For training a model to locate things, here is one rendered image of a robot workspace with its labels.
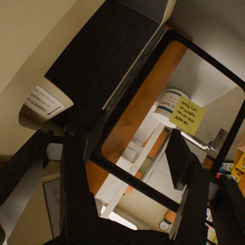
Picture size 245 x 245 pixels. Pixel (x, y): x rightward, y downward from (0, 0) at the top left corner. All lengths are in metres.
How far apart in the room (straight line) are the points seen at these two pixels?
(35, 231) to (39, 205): 0.03
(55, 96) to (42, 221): 0.14
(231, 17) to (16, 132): 0.49
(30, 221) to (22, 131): 0.08
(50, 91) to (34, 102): 0.02
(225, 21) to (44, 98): 0.45
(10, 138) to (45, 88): 0.08
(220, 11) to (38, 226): 0.53
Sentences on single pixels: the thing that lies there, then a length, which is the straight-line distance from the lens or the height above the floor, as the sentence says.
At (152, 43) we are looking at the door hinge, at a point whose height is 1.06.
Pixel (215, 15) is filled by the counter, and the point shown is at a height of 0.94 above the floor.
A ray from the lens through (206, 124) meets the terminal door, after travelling 0.50.
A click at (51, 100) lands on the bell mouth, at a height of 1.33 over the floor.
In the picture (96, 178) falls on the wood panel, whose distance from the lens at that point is 0.49.
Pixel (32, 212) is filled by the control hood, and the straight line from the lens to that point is 0.20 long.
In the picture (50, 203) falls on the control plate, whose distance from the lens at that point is 0.24.
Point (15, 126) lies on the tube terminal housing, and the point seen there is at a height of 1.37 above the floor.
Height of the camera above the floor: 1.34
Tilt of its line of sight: 9 degrees down
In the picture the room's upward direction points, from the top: 147 degrees counter-clockwise
